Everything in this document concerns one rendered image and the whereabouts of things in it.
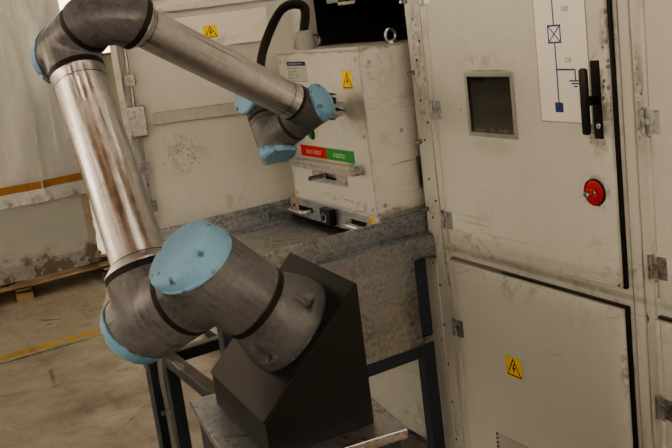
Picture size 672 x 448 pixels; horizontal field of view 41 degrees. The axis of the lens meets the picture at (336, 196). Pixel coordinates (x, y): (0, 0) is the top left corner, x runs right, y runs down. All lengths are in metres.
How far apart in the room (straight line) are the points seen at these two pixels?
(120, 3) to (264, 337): 0.73
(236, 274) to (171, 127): 1.55
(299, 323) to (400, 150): 1.02
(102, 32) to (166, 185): 1.29
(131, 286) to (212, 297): 0.20
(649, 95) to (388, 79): 0.86
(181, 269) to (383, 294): 1.06
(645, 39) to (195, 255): 0.95
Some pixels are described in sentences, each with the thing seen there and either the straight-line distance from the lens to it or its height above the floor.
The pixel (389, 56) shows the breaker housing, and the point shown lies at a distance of 2.47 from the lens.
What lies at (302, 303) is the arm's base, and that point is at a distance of 1.61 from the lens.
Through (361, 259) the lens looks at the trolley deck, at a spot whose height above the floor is 0.84.
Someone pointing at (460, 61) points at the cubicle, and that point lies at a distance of 2.25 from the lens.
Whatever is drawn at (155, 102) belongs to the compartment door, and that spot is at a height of 1.27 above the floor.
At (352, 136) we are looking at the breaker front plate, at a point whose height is 1.15.
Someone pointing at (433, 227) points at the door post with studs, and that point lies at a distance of 2.52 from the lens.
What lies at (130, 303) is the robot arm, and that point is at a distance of 1.67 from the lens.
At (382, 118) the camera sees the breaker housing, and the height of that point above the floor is 1.19.
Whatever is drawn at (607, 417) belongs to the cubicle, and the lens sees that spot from 2.17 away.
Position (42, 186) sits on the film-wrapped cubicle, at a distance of 5.78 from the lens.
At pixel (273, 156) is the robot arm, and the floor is 1.17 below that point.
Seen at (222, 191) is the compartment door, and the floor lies 0.94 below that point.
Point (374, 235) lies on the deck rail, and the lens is 2.45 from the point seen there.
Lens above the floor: 1.50
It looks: 12 degrees down
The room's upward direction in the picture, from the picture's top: 7 degrees counter-clockwise
